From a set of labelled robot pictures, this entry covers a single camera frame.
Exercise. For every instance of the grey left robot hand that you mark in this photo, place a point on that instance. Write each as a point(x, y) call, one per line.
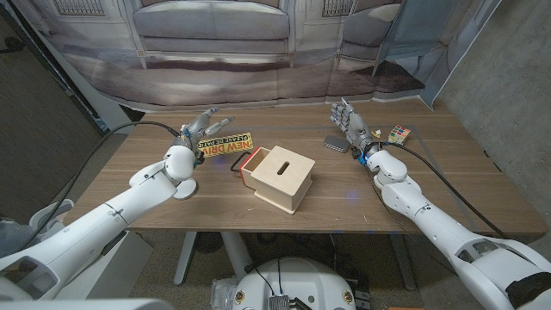
point(193, 131)

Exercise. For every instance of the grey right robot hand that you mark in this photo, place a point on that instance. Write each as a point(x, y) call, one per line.
point(355, 125)

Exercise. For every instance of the yellow new driver bumper sticker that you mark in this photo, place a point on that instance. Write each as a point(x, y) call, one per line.
point(230, 145)

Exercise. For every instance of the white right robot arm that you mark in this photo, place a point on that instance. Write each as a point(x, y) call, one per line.
point(435, 224)

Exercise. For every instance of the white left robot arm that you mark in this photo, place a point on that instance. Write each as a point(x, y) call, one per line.
point(99, 224)

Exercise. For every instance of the Rubik's cube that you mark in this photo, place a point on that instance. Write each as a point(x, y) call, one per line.
point(399, 134)

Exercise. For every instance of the wooden drawer with red front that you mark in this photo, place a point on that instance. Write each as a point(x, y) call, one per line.
point(254, 161)

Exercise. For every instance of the grey metal tin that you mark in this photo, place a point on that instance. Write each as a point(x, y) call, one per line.
point(336, 143)

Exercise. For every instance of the printed sofa room backdrop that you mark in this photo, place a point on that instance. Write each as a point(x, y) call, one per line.
point(215, 64)

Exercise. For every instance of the wooden box with slot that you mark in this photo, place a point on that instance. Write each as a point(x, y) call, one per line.
point(280, 181)

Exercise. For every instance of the black round floor object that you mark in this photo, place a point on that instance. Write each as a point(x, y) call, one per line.
point(208, 242)

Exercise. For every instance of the white slanted table leg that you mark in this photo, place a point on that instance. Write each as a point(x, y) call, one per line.
point(185, 258)

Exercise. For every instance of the white thick table leg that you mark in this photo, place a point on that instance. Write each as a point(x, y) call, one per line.
point(236, 254)

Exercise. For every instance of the grey table leg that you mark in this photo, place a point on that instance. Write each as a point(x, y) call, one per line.
point(404, 262)

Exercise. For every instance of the clear plastic container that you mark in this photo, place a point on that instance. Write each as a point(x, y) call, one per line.
point(221, 295)

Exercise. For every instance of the white office chair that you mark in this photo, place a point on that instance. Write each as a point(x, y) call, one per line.
point(47, 213)

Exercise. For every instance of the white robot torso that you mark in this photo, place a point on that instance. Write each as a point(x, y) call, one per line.
point(301, 284)

